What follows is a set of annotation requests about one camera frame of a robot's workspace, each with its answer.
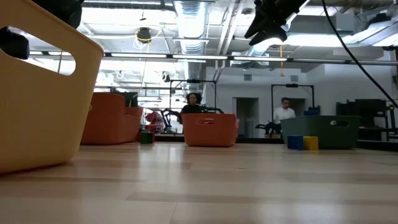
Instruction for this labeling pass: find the yellow plastic bin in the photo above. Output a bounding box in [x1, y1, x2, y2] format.
[0, 0, 105, 175]

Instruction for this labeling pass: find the orange plastic bin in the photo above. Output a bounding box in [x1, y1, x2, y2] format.
[80, 92, 144, 146]
[181, 113, 240, 147]

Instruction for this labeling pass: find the white railing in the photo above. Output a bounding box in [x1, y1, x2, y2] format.
[244, 117, 258, 138]

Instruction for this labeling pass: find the black ceiling cable reel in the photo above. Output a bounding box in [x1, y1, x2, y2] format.
[136, 27, 153, 44]

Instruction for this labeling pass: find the black table edge rail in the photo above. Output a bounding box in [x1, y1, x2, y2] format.
[154, 133, 398, 152]

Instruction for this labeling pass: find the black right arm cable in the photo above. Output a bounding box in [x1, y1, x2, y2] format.
[322, 0, 398, 108]

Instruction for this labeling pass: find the silver ribbed ceiling duct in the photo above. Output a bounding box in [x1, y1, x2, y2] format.
[173, 0, 208, 82]

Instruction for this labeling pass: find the dark green plastic bin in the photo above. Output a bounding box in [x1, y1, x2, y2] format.
[280, 115, 363, 150]

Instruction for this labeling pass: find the red background object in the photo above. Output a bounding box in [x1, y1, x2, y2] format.
[145, 111, 165, 133]

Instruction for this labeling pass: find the black gantry frame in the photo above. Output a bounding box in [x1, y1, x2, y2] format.
[271, 83, 315, 116]
[169, 79, 218, 125]

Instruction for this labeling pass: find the person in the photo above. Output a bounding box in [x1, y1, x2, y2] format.
[180, 92, 203, 114]
[272, 97, 296, 125]

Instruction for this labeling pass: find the black equipment rack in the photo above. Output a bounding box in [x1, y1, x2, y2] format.
[335, 98, 398, 141]

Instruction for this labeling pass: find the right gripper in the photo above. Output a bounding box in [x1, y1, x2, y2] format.
[244, 0, 308, 47]

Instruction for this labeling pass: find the blue studded cube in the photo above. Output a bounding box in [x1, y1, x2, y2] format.
[287, 135, 305, 151]

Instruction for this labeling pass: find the small green block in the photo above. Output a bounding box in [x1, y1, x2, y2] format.
[139, 130, 155, 145]

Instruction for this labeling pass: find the white LED light tube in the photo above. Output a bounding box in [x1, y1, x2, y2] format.
[172, 54, 228, 60]
[233, 56, 289, 62]
[111, 53, 168, 58]

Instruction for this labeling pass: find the yellow hanging cord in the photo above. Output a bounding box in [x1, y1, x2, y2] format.
[279, 45, 285, 78]

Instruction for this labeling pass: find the yellow cube block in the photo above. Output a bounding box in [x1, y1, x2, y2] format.
[303, 136, 319, 151]

